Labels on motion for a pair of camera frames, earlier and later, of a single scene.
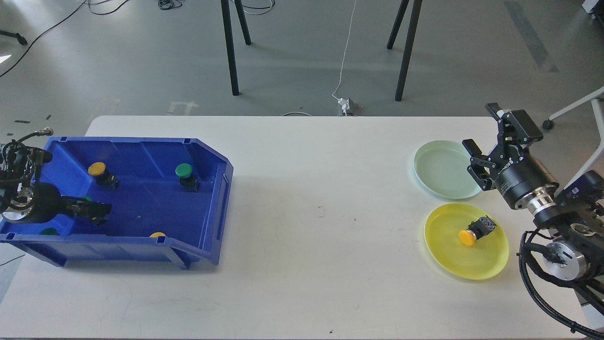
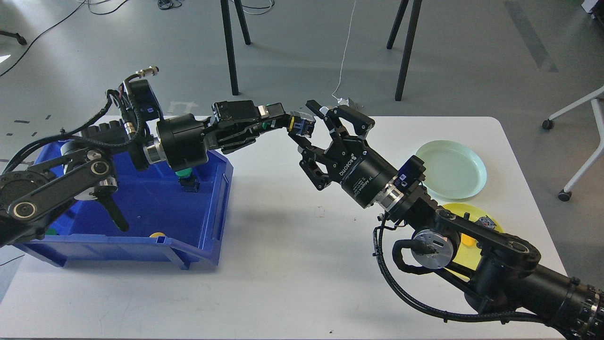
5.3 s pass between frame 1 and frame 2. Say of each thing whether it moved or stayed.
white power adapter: stayed
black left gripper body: moved
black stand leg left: stayed
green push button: stayed
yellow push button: stayed
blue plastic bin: stayed
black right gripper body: moved
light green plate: stayed
